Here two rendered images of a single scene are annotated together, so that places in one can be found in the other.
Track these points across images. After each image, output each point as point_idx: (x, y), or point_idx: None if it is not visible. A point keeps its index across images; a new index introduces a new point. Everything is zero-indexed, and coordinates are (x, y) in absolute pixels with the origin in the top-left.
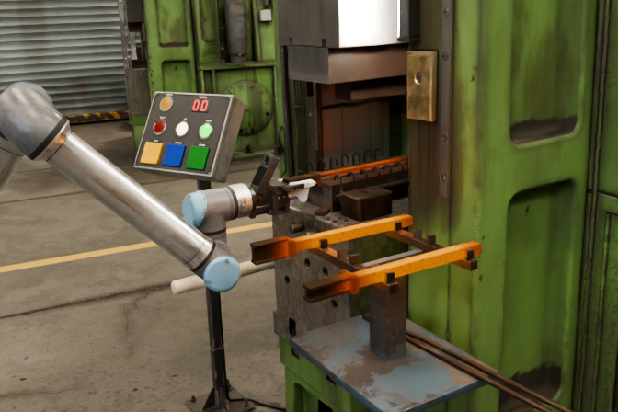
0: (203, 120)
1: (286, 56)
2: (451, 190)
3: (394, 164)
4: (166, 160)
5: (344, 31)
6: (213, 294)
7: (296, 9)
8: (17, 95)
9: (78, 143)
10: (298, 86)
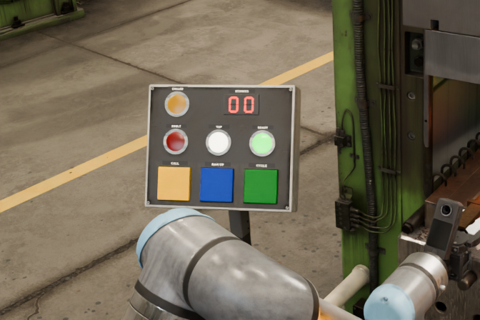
0: (253, 128)
1: (363, 18)
2: None
3: None
4: (206, 193)
5: None
6: None
7: None
8: (241, 266)
9: (328, 311)
10: (388, 61)
